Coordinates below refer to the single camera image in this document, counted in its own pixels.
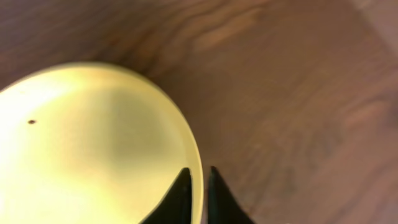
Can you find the yellow plate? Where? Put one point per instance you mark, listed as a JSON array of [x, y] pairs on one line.
[[91, 143]]

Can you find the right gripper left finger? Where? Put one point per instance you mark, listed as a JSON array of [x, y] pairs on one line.
[[176, 206]]

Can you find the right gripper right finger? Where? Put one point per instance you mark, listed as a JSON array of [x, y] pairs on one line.
[[222, 206]]

